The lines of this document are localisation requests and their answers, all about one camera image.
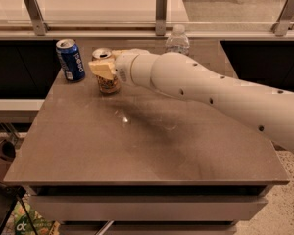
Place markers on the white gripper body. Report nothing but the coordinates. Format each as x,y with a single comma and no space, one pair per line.
123,67

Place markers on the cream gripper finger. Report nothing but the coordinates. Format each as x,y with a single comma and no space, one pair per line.
116,53
105,69

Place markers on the orange gold soda can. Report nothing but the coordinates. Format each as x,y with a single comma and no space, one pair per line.
106,86

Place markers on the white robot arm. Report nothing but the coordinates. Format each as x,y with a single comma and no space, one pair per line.
267,110

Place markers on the blue pepsi can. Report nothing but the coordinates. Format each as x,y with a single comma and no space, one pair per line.
70,60

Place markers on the clear plastic water bottle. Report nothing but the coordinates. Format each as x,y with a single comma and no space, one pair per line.
178,42

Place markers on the glass railing panel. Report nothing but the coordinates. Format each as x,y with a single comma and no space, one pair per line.
197,15

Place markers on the dark round floor object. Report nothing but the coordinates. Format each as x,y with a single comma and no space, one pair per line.
7,151

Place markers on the grey drawer front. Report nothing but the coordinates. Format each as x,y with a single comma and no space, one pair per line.
147,208

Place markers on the green snack bag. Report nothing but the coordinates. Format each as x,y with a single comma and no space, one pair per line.
27,221

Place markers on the middle metal glass bracket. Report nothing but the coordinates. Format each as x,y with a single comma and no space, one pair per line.
160,17

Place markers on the metal glass bracket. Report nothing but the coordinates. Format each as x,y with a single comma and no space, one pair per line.
160,17
38,23
280,27

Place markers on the left metal glass bracket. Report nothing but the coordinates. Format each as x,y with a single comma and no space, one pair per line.
38,23

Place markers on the right metal glass bracket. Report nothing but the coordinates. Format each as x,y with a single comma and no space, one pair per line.
280,27

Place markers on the black chair frame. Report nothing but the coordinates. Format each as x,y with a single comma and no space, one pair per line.
9,196

